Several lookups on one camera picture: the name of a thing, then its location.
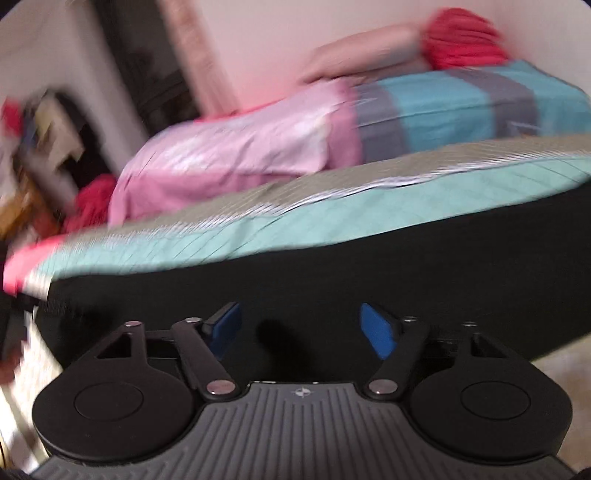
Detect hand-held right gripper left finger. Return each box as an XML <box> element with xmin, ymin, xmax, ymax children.
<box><xmin>81</xmin><ymin>301</ymin><xmax>243</xmax><ymax>400</ymax></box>

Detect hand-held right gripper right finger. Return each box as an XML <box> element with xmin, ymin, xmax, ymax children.
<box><xmin>359</xmin><ymin>302</ymin><xmax>520</xmax><ymax>400</ymax></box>

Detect black pants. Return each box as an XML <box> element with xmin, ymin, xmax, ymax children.
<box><xmin>32</xmin><ymin>187</ymin><xmax>591</xmax><ymax>386</ymax></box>

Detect pink blanket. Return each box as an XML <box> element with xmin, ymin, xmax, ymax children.
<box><xmin>2</xmin><ymin>233</ymin><xmax>70</xmax><ymax>296</ymax></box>

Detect beige teal patterned bed sheet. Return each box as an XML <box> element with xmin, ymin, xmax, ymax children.
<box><xmin>0</xmin><ymin>134</ymin><xmax>591</xmax><ymax>467</ymax></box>

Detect stack of red cloths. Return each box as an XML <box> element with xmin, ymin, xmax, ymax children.
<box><xmin>62</xmin><ymin>174</ymin><xmax>118</xmax><ymax>234</ymax></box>
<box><xmin>419</xmin><ymin>7</ymin><xmax>511</xmax><ymax>71</ymax></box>

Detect pink floral sheet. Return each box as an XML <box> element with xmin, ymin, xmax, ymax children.
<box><xmin>108</xmin><ymin>78</ymin><xmax>365</xmax><ymax>227</ymax></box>

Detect hanging clothes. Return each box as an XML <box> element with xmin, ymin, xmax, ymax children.
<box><xmin>0</xmin><ymin>90</ymin><xmax>107</xmax><ymax>241</ymax></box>

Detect blue grey striped sheet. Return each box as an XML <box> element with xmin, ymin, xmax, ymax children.
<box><xmin>351</xmin><ymin>59</ymin><xmax>591</xmax><ymax>164</ymax></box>

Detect dark window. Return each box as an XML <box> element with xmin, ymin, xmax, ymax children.
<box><xmin>92</xmin><ymin>0</ymin><xmax>201</xmax><ymax>134</ymax></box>

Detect pink curtain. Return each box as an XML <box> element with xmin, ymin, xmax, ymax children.
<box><xmin>159</xmin><ymin>0</ymin><xmax>241</xmax><ymax>116</ymax></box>

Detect pink pillow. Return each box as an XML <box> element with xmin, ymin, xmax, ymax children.
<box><xmin>299</xmin><ymin>22</ymin><xmax>430</xmax><ymax>86</ymax></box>

